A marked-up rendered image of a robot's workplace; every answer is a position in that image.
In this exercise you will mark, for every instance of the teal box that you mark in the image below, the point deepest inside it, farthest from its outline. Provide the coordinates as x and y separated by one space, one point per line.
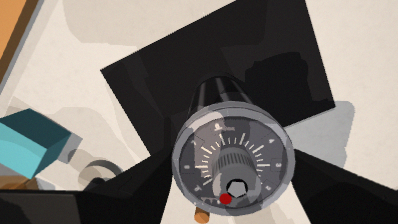
29 142

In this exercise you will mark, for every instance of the black hand grinder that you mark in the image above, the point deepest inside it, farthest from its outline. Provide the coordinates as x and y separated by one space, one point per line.
230 157

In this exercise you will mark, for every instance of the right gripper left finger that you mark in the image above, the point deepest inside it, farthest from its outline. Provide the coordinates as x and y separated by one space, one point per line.
136 196

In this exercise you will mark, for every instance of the brown cardboard box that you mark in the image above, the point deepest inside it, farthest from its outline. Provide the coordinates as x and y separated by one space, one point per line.
18 182

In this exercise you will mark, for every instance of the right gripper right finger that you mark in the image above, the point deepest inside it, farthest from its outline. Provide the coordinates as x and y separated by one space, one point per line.
332 195

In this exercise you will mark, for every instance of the black rectangular mat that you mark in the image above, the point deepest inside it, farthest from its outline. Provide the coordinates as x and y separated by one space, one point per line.
268 46

